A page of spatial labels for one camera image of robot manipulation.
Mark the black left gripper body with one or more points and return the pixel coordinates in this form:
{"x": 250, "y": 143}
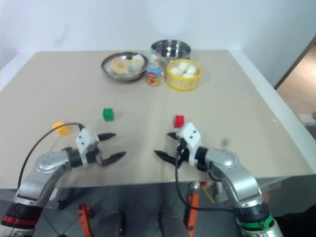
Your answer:
{"x": 95, "y": 156}

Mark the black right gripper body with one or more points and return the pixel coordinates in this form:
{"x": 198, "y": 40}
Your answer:
{"x": 182, "y": 154}

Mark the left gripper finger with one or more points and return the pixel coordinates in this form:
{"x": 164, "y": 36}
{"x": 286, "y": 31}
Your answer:
{"x": 107, "y": 136}
{"x": 114, "y": 158}

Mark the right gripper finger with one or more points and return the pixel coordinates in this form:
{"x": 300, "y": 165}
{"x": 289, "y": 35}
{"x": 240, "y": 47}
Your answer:
{"x": 174, "y": 135}
{"x": 165, "y": 156}

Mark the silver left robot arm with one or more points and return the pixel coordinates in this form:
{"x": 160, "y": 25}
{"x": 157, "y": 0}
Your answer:
{"x": 47, "y": 170}

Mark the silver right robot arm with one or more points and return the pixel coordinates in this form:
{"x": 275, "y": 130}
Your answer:
{"x": 237, "y": 177}

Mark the red cube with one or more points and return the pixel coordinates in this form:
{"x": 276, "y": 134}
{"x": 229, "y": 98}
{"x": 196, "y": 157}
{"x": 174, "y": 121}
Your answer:
{"x": 178, "y": 121}

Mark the green cube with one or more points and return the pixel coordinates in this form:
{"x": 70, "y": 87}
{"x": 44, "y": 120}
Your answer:
{"x": 108, "y": 115}

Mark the orange cube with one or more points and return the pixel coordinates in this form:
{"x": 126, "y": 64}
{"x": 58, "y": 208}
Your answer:
{"x": 63, "y": 129}

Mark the yellow round steamer basket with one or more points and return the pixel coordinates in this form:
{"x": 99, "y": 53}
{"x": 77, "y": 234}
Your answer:
{"x": 182, "y": 82}

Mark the orange metal stand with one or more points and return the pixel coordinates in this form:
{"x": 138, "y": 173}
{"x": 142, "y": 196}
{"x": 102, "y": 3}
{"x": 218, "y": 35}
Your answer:
{"x": 192, "y": 209}
{"x": 85, "y": 219}

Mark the shallow steel plate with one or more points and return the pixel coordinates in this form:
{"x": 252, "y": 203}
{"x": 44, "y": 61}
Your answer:
{"x": 116, "y": 76}

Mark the small printed label bottle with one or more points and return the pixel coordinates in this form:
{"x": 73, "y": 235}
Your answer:
{"x": 153, "y": 77}

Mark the white steamed bun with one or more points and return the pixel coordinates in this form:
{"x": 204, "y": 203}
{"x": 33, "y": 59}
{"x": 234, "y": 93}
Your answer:
{"x": 183, "y": 65}
{"x": 187, "y": 75}
{"x": 176, "y": 71}
{"x": 192, "y": 69}

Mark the round toasted bun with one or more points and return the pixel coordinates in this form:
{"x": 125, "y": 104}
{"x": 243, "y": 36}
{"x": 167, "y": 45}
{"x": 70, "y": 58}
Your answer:
{"x": 119, "y": 65}

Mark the clear plastic wrapped food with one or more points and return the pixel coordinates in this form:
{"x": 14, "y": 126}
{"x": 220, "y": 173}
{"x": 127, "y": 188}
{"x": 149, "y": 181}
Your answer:
{"x": 136, "y": 64}

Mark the steel pot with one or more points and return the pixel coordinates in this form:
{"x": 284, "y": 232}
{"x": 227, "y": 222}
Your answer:
{"x": 170, "y": 50}

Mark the brown wooden door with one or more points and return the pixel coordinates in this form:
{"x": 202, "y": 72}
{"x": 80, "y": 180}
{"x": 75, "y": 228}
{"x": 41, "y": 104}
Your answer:
{"x": 300, "y": 81}

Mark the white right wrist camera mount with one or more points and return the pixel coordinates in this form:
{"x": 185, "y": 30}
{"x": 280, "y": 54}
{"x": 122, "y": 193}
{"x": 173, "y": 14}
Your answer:
{"x": 191, "y": 138}

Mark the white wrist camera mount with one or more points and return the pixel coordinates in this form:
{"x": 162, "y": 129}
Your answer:
{"x": 85, "y": 140}
{"x": 191, "y": 138}

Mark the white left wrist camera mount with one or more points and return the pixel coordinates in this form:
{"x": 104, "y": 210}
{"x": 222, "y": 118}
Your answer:
{"x": 85, "y": 140}

